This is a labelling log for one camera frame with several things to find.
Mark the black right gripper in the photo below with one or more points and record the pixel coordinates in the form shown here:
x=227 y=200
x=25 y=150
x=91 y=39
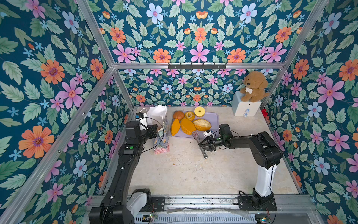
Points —
x=209 y=143

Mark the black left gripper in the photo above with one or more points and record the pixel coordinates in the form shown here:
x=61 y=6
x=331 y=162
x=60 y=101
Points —
x=152 y=132

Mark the floral paper bag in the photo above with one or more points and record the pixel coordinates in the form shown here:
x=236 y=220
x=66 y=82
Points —
x=157 y=115

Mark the orange oval bread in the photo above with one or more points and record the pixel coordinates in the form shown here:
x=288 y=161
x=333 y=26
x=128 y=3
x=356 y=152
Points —
x=187 y=126

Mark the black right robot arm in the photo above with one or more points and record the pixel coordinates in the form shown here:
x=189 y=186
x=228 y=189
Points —
x=264 y=149

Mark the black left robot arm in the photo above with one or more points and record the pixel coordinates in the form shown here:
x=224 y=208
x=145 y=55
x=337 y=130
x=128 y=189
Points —
x=115 y=208

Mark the split crusty bread roll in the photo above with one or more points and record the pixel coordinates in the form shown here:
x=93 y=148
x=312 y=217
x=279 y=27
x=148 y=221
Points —
x=202 y=125

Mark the orange pointed bread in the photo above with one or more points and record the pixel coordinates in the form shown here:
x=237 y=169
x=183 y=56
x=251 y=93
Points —
x=175 y=127

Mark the purple tray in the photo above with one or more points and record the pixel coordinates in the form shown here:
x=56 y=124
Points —
x=211 y=117

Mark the round brown bun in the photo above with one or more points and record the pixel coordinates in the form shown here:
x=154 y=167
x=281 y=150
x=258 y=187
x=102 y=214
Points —
x=179 y=115

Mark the yellow bagel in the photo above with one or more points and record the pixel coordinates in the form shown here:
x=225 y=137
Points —
x=189 y=115

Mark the white drawer cabinet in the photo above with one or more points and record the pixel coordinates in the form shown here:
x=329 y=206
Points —
x=239 y=106

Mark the red strawberry toy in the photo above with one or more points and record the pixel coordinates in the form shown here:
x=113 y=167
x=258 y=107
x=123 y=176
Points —
x=264 y=112

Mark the brown plush dog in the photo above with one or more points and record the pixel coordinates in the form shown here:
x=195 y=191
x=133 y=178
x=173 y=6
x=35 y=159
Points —
x=254 y=89

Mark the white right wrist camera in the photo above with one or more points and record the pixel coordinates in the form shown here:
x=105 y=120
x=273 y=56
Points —
x=209 y=133

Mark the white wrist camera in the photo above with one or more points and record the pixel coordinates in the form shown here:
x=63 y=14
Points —
x=209 y=133
x=141 y=117

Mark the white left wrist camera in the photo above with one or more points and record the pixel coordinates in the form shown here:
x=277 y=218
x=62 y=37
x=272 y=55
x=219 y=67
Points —
x=141 y=117

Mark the yellow ring donut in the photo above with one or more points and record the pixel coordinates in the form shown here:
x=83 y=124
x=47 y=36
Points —
x=199 y=111

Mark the black wall hook rail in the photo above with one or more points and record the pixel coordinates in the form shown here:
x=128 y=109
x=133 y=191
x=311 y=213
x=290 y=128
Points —
x=192 y=66

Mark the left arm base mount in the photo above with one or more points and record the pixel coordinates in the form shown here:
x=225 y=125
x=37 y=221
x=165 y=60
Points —
x=148 y=201

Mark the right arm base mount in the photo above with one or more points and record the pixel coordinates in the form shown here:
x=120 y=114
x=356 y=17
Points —
x=256 y=202

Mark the aluminium frame post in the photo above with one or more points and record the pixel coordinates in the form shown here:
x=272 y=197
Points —
x=307 y=27

